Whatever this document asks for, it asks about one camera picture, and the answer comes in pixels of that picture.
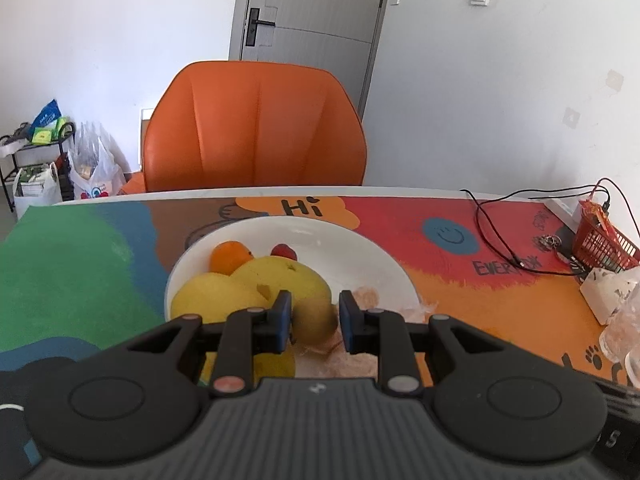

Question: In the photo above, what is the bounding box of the peeled pomelo segment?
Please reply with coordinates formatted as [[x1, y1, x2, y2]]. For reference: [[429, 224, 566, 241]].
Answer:
[[352, 286, 438, 323], [293, 330, 378, 378]]

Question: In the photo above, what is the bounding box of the large yellow mango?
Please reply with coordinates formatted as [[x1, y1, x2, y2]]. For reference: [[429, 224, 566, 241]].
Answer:
[[168, 272, 295, 384]]

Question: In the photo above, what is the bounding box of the yellow pear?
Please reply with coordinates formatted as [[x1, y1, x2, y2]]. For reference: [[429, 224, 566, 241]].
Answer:
[[231, 256, 332, 308]]

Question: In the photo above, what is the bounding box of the small brown round fruit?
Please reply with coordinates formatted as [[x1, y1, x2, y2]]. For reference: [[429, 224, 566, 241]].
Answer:
[[292, 296, 337, 346]]

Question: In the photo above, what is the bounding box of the white oval bowl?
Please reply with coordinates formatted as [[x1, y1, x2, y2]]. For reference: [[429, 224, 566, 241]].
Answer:
[[164, 216, 421, 318]]

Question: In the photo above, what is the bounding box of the orange in bowl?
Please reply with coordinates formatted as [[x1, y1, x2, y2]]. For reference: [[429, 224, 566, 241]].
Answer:
[[208, 240, 254, 275]]

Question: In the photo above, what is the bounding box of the small red fruit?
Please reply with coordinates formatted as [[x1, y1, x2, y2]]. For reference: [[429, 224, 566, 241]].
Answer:
[[270, 244, 297, 261]]

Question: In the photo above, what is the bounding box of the clear plastic cup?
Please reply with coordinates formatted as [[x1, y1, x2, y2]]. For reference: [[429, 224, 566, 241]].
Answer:
[[599, 302, 639, 387]]

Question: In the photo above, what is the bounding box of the white tissue box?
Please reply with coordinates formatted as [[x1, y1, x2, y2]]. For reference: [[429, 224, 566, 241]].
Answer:
[[579, 266, 639, 326]]

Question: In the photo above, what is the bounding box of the key bunch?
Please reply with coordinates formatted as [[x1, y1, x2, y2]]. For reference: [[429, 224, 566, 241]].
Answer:
[[533, 235, 562, 252]]

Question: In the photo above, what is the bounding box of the red basket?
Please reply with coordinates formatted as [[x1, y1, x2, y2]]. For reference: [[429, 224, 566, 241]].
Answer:
[[572, 200, 639, 273]]

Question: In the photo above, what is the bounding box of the orange chair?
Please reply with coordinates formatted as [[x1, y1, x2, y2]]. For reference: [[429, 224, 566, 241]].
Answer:
[[120, 61, 367, 195]]

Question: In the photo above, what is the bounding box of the printed plastic bag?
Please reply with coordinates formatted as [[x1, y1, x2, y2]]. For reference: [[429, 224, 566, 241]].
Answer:
[[68, 122, 128, 200]]

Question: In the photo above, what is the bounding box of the cardboard box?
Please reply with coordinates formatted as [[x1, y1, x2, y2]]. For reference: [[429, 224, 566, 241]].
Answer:
[[140, 108, 153, 133]]

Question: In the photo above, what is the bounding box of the white plastic bag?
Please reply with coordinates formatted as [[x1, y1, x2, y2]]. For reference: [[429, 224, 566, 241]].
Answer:
[[12, 162, 63, 219]]

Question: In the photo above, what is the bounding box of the green box on rack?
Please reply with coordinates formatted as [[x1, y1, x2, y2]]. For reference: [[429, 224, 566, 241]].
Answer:
[[30, 128, 56, 145]]

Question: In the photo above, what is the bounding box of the black shoe rack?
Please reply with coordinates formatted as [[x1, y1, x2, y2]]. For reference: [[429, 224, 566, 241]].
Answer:
[[1, 118, 76, 214]]

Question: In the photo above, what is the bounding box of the blue bag on rack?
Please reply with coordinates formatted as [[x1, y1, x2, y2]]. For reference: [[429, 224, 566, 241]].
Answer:
[[29, 99, 62, 134]]

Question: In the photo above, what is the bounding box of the grey door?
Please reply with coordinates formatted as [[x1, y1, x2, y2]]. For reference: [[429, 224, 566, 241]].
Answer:
[[229, 0, 386, 115]]

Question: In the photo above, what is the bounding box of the black cable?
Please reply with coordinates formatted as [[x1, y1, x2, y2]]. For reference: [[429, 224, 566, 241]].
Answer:
[[459, 175, 640, 276]]

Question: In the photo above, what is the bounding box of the black door handle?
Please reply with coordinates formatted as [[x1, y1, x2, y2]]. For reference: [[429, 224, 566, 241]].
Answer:
[[245, 8, 277, 48]]

